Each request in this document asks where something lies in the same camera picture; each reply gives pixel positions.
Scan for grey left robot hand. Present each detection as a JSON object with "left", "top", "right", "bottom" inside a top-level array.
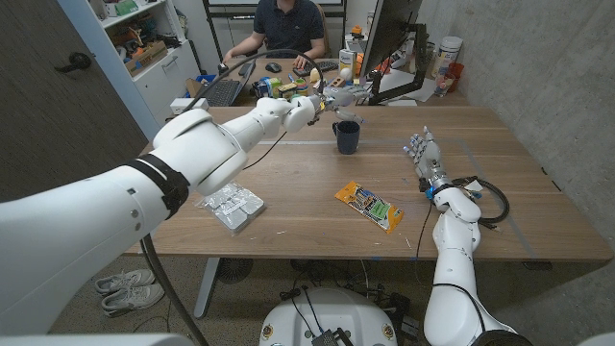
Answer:
[{"left": 319, "top": 85, "right": 372, "bottom": 125}]

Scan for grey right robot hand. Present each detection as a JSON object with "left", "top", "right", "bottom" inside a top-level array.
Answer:
[{"left": 403, "top": 126, "right": 453, "bottom": 192}]

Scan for red plastic cup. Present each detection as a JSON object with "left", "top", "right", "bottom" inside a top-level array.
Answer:
[{"left": 444, "top": 62, "right": 466, "bottom": 93}]

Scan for black keyboard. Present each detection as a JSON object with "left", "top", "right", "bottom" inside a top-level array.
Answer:
[{"left": 291, "top": 60, "right": 340, "bottom": 78}]

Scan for white and yellow carton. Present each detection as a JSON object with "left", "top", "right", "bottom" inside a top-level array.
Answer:
[{"left": 337, "top": 48, "right": 357, "bottom": 78}]

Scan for navy blue mug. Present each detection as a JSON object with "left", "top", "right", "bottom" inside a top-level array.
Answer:
[{"left": 332, "top": 119, "right": 361, "bottom": 156}]

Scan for white paper sheets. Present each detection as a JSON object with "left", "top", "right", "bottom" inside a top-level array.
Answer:
[{"left": 364, "top": 66, "right": 438, "bottom": 108}]

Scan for clear drinking glass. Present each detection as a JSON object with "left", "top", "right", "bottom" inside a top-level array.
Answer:
[{"left": 433, "top": 76, "right": 455, "bottom": 98}]

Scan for blue and white toy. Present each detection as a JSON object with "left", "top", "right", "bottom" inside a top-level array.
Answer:
[{"left": 252, "top": 76, "right": 275, "bottom": 100}]

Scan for black computer monitor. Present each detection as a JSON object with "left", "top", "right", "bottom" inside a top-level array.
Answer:
[{"left": 358, "top": 0, "right": 424, "bottom": 78}]

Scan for person in dark polo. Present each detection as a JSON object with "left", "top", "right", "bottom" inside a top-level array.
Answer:
[{"left": 221, "top": 0, "right": 327, "bottom": 68}]

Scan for black monitor stand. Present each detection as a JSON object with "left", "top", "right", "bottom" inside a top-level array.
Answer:
[{"left": 367, "top": 23, "right": 429, "bottom": 107}]

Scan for white wipes canister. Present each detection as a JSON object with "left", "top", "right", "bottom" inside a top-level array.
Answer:
[{"left": 430, "top": 36, "right": 464, "bottom": 81}]

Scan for black laptop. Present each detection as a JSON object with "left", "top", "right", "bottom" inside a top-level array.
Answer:
[{"left": 194, "top": 60, "right": 258, "bottom": 108}]

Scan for clear plastic box pack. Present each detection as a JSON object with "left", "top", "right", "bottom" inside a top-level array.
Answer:
[{"left": 194, "top": 181, "right": 267, "bottom": 235}]

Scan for white power strip box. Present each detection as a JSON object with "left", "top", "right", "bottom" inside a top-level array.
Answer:
[{"left": 169, "top": 97, "right": 209, "bottom": 115}]

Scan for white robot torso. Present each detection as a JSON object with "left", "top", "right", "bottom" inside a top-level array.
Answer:
[{"left": 258, "top": 286, "right": 399, "bottom": 346}]

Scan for white shelf cabinet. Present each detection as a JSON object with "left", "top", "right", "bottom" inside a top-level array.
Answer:
[{"left": 57, "top": 0, "right": 203, "bottom": 140}]

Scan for cardboard box of toys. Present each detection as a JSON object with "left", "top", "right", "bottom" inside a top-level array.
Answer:
[{"left": 123, "top": 40, "right": 169, "bottom": 78}]

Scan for black floor fan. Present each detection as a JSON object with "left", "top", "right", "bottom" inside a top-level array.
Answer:
[{"left": 215, "top": 258, "right": 255, "bottom": 284}]

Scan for grey table leg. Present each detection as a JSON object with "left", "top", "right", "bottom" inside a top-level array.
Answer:
[{"left": 193, "top": 258, "right": 222, "bottom": 319}]

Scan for white sneaker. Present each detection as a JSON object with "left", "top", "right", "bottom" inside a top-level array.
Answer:
[
  {"left": 94, "top": 268, "right": 156, "bottom": 295},
  {"left": 100, "top": 283, "right": 165, "bottom": 318}
]

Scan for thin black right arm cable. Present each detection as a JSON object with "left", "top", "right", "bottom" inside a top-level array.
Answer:
[{"left": 414, "top": 200, "right": 487, "bottom": 334}]

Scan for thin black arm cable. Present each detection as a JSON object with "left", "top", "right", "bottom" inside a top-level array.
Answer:
[
  {"left": 242, "top": 131, "right": 288, "bottom": 171},
  {"left": 414, "top": 200, "right": 487, "bottom": 334}
]

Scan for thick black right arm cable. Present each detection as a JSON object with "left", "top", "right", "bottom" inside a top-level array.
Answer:
[{"left": 451, "top": 176, "right": 510, "bottom": 225}]

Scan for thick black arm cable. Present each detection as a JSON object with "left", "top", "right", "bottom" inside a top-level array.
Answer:
[
  {"left": 451, "top": 176, "right": 510, "bottom": 225},
  {"left": 138, "top": 48, "right": 326, "bottom": 346}
]

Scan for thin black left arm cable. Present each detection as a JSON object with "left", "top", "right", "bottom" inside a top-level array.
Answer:
[{"left": 242, "top": 131, "right": 288, "bottom": 171}]

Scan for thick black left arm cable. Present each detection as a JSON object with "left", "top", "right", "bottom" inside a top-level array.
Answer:
[{"left": 138, "top": 48, "right": 326, "bottom": 346}]

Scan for black door handle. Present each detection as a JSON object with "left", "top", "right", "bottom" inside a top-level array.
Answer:
[{"left": 54, "top": 51, "right": 92, "bottom": 74}]

